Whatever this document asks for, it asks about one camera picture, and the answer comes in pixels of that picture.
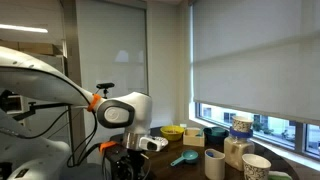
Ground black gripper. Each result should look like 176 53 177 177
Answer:
103 144 151 180

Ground patterned paper cup on jar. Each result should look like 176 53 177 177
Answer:
232 116 253 132

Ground clear jar with grains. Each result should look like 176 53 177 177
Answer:
224 128 255 171

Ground black camera on stand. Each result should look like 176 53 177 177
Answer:
96 82 115 99

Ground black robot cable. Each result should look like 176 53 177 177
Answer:
13 105 111 169

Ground blue block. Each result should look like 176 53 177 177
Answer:
206 152 214 157

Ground white roller blind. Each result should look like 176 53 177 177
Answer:
192 0 320 125

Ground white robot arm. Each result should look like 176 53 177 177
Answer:
0 47 161 180

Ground teal measuring scoop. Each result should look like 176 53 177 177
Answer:
170 150 198 167

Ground yellow bowl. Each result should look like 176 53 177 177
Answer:
160 125 184 141

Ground green white cloth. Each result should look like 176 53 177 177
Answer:
268 171 293 180

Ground dark blue bowl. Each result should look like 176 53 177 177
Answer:
204 127 229 145

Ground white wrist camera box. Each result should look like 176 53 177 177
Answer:
139 137 168 152

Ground white jug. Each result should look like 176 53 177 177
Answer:
205 149 225 180

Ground patterned paper cup front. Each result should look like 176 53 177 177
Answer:
242 154 271 180

